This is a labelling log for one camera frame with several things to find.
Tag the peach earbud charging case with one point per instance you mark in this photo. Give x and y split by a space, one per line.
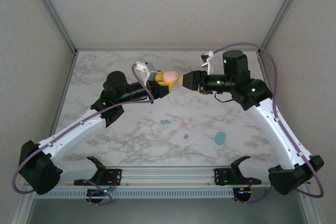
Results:
170 76

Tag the blue earbud charging case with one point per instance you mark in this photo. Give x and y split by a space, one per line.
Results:
220 138

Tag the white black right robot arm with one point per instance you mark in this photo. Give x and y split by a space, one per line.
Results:
270 129

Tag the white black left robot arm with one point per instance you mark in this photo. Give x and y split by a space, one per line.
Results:
76 134

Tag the black controller board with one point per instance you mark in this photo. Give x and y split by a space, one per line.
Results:
242 195
95 193

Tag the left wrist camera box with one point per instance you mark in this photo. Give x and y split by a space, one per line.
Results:
141 69

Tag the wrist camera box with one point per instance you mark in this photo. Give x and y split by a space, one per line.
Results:
204 58
141 69

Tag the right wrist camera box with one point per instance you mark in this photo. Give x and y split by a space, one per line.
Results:
204 58

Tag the aluminium frame post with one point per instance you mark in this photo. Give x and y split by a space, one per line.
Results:
282 11
53 11

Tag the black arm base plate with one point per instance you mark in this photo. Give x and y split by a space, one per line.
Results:
118 170
220 179

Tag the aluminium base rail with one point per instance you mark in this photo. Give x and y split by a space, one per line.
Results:
168 176

